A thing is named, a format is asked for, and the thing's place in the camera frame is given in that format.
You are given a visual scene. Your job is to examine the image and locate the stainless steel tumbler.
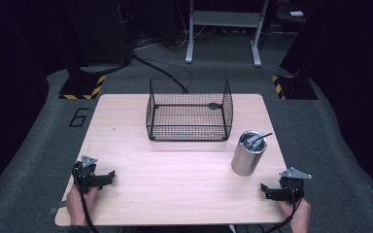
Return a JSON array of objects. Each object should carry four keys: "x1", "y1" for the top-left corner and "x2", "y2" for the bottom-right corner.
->
[{"x1": 230, "y1": 129, "x2": 268, "y2": 177}]

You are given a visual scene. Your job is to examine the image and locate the white floor cable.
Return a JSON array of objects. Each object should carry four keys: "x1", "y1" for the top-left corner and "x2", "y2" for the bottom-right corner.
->
[{"x1": 135, "y1": 18, "x2": 208, "y2": 51}]

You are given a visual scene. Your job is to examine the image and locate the black base with hazard stripes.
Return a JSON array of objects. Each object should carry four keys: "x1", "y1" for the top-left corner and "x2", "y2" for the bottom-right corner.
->
[
  {"x1": 270, "y1": 74, "x2": 319, "y2": 101},
  {"x1": 58, "y1": 73, "x2": 107, "y2": 101}
]

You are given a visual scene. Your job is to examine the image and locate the person's left hand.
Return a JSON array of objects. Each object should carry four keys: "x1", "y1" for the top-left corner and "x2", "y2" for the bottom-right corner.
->
[{"x1": 65, "y1": 185, "x2": 99, "y2": 226}]

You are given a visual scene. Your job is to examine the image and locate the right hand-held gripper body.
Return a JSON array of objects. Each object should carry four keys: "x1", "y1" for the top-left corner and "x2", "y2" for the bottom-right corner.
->
[{"x1": 279, "y1": 167, "x2": 313, "y2": 205}]

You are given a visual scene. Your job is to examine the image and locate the dark curtain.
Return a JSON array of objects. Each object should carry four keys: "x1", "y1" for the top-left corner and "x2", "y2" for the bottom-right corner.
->
[
  {"x1": 279, "y1": 0, "x2": 373, "y2": 215},
  {"x1": 0, "y1": 0, "x2": 79, "y2": 203}
]

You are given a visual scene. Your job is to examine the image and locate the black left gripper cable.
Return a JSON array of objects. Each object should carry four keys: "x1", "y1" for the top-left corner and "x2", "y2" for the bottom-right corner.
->
[{"x1": 72, "y1": 163, "x2": 100, "y2": 233}]

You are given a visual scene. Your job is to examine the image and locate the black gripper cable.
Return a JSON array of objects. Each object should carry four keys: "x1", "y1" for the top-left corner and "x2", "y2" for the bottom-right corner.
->
[
  {"x1": 72, "y1": 163, "x2": 100, "y2": 233},
  {"x1": 264, "y1": 188, "x2": 303, "y2": 233}
]

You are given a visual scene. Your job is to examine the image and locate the white metal stand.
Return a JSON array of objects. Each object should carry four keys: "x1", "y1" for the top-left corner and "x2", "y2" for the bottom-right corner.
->
[{"x1": 185, "y1": 0, "x2": 270, "y2": 68}]

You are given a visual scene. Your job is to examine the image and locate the black wire mesh basket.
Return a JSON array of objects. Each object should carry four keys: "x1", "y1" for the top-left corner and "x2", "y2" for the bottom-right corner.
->
[{"x1": 146, "y1": 78, "x2": 234, "y2": 142}]

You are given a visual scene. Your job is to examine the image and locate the black floor cable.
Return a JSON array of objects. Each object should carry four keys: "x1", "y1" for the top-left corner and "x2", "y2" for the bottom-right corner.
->
[{"x1": 131, "y1": 52, "x2": 194, "y2": 95}]

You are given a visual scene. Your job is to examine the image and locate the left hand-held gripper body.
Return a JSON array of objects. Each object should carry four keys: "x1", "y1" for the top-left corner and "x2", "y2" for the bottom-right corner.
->
[{"x1": 72, "y1": 155, "x2": 104, "y2": 194}]

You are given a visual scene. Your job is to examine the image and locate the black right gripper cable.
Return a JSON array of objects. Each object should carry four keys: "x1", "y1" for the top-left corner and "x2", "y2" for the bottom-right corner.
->
[{"x1": 264, "y1": 188, "x2": 303, "y2": 233}]

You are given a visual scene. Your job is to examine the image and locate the person's right hand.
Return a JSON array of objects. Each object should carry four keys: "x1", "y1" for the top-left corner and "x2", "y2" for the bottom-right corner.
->
[{"x1": 276, "y1": 197, "x2": 312, "y2": 233}]

